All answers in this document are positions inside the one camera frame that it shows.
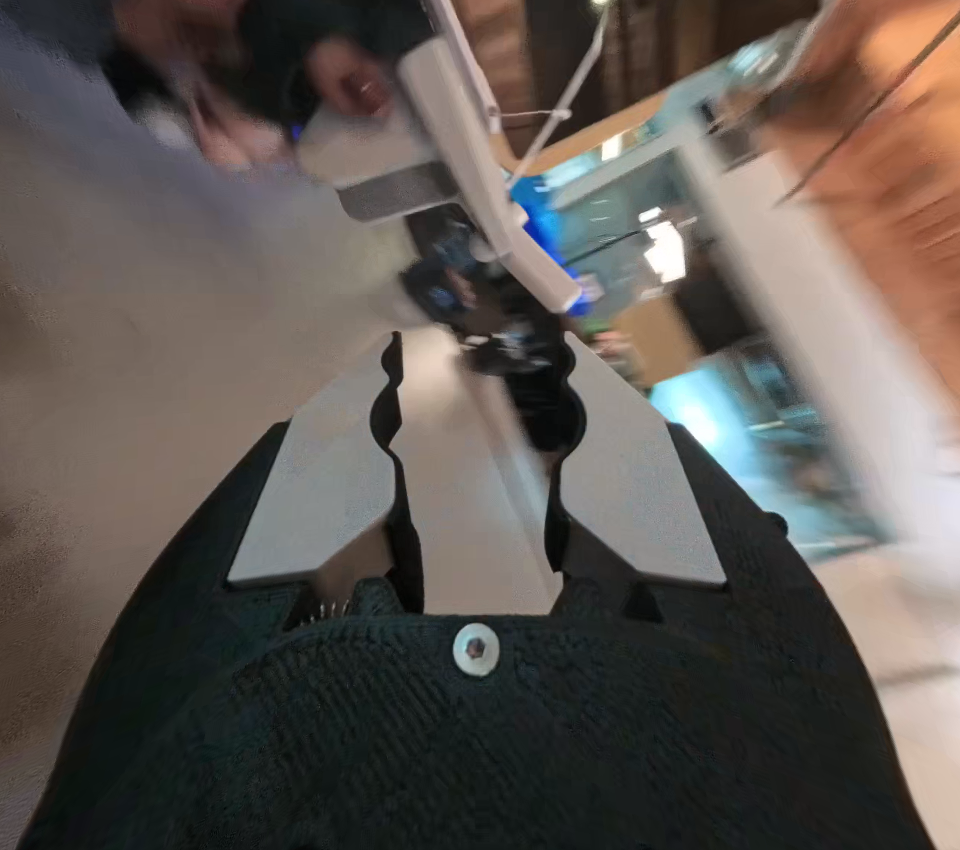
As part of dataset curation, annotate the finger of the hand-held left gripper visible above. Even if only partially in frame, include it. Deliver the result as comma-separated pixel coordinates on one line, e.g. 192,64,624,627
294,102,445,193
336,160,462,226

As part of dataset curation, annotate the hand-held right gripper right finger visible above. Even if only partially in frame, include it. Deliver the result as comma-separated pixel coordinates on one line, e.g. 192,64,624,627
544,331,729,589

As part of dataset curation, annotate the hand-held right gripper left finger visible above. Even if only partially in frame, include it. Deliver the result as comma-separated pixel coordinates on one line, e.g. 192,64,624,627
226,331,427,616

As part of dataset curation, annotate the light blue tool caddy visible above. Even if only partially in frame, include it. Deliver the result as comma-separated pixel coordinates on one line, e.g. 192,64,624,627
510,177,565,253

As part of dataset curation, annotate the beige panel on white stand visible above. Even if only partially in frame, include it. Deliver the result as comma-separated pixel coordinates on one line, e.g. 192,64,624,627
611,295,704,388

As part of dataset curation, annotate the light on black tripod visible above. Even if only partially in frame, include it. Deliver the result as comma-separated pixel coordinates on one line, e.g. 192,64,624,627
562,218,689,286

